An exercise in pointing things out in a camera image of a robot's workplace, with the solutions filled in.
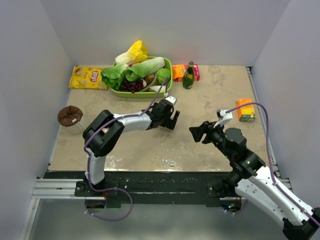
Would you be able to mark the green lettuce leaf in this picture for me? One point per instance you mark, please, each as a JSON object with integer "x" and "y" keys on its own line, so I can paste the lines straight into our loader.
{"x": 114, "y": 76}

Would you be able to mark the dark red grapes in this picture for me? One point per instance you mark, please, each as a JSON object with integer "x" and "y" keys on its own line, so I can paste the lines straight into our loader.
{"x": 133, "y": 86}

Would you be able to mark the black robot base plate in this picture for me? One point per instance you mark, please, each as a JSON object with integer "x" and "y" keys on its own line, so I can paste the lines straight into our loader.
{"x": 160, "y": 188}

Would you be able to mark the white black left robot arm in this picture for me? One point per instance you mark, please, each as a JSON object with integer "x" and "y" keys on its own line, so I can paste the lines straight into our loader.
{"x": 101, "y": 136}

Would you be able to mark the yellow napa cabbage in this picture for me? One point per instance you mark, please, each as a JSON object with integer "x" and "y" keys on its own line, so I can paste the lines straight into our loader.
{"x": 135, "y": 54}

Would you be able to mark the orange pink snack box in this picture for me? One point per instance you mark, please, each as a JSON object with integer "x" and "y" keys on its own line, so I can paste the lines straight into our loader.
{"x": 178, "y": 72}

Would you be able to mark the orange juice carton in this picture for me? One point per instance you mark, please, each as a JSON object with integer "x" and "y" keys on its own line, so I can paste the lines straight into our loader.
{"x": 246, "y": 113}

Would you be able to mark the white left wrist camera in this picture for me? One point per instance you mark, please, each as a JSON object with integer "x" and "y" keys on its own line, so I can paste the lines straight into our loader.
{"x": 172, "y": 99}

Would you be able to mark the green glass bottle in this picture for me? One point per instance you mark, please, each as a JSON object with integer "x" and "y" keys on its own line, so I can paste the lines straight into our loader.
{"x": 189, "y": 76}

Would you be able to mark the green plastic basket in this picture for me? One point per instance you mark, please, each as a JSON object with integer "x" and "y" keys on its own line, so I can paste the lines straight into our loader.
{"x": 147, "y": 93}

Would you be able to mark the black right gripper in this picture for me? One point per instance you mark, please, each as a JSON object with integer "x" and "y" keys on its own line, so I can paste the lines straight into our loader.
{"x": 197, "y": 132}

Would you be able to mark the yellow Lays chips bag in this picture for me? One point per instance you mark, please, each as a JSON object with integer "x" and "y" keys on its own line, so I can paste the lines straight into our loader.
{"x": 85, "y": 77}

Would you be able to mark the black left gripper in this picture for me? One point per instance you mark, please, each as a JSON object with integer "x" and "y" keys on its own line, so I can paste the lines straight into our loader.
{"x": 172, "y": 121}

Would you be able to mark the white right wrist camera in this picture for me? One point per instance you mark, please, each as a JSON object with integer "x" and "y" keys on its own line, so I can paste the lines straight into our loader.
{"x": 224, "y": 116}

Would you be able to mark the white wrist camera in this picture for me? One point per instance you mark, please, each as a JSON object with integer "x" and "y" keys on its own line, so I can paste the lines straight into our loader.
{"x": 172, "y": 99}
{"x": 224, "y": 116}

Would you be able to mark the pale romaine lettuce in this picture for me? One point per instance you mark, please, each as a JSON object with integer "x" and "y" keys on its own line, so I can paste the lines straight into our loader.
{"x": 144, "y": 69}

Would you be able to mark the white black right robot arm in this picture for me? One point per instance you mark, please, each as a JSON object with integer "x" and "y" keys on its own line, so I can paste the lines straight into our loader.
{"x": 252, "y": 179}

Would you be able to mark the brown topped beige cup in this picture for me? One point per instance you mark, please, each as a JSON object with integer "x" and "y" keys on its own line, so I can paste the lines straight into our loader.
{"x": 72, "y": 119}

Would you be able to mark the round green cabbage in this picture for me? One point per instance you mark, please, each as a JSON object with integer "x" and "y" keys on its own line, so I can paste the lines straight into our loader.
{"x": 162, "y": 74}

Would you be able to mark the brown onion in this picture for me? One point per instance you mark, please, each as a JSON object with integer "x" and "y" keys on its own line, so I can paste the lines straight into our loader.
{"x": 150, "y": 78}

